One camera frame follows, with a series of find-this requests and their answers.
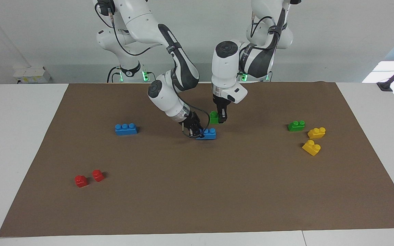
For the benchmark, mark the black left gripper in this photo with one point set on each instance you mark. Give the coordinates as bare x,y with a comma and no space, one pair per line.
221,103

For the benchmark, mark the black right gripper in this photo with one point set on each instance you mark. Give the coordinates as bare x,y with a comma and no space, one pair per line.
191,121

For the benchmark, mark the green two-stud toy brick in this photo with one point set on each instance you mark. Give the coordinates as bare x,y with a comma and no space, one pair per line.
213,118
296,126

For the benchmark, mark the blue three-stud toy brick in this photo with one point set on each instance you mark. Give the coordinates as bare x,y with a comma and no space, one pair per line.
126,129
210,134

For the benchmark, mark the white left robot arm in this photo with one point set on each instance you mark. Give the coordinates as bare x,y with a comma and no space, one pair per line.
224,68

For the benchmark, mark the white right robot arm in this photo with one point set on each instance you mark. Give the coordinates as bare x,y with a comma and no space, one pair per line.
162,95

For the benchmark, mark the brown paper table mat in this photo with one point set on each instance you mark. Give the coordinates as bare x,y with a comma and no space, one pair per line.
200,191

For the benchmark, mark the yellow two-stud toy brick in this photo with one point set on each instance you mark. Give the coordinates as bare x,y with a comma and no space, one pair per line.
311,147
316,132

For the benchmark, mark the red single-stud toy brick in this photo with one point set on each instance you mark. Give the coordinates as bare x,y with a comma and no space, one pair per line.
97,175
81,181

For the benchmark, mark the bright white panel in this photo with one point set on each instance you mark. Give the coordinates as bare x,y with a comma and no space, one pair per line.
381,73

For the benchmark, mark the white wall socket box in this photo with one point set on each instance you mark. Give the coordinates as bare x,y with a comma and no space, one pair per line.
33,76

